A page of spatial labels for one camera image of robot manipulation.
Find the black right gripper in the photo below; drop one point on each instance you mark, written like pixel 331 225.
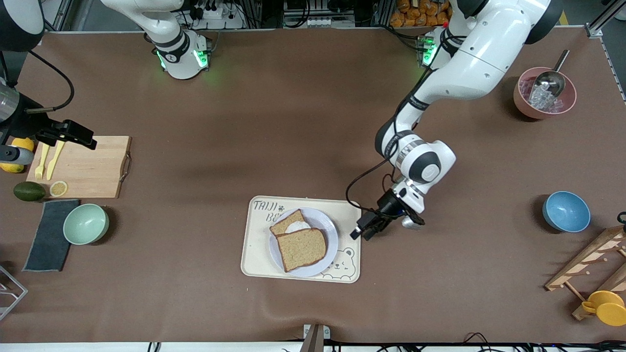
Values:
pixel 24 123

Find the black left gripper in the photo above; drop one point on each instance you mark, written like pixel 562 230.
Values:
pixel 388 205

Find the round pale lilac plate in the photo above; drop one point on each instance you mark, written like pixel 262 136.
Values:
pixel 330 234

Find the brown bread slice sandwich lid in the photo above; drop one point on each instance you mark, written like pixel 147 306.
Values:
pixel 301 249

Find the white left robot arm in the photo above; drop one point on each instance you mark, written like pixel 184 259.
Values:
pixel 479 54

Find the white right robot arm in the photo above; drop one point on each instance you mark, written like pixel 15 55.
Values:
pixel 181 54

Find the yellow plastic knife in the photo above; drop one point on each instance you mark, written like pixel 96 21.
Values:
pixel 54 164

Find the yellow plastic fork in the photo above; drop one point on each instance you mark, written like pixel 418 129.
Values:
pixel 41 164

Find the toy lemon slice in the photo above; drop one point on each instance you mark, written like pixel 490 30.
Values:
pixel 58 188

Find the dark green toy avocado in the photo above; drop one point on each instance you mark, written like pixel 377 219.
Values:
pixel 28 191

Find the toy fried egg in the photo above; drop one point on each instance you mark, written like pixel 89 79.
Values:
pixel 298 227

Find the brown bread slice under egg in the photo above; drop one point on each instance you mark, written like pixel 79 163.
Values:
pixel 286 222

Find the mint green bowl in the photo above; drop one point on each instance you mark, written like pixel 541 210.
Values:
pixel 85 224

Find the dark grey cloth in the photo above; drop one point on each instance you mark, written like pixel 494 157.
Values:
pixel 49 239

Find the cream tray with bear print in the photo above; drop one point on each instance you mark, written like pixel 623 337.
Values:
pixel 254 254

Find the white power strip with plugs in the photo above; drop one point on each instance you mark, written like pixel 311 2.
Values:
pixel 215 12

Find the blue bowl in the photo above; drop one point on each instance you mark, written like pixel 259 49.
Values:
pixel 566 211

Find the pink bowl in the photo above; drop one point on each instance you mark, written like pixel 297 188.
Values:
pixel 525 105

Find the long white socket strip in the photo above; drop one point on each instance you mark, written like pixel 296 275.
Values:
pixel 327 22

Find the clear plastic ice cubes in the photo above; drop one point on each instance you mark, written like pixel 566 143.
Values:
pixel 540 100

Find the wooden peg rack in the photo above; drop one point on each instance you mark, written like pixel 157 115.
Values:
pixel 589 259

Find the metal scoop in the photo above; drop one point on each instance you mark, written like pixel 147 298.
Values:
pixel 550 83

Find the yellow plastic cup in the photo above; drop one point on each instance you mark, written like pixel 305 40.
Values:
pixel 609 310

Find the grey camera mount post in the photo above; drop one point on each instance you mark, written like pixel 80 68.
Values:
pixel 314 340

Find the aluminium frame profile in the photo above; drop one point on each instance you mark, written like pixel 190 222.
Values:
pixel 594 29

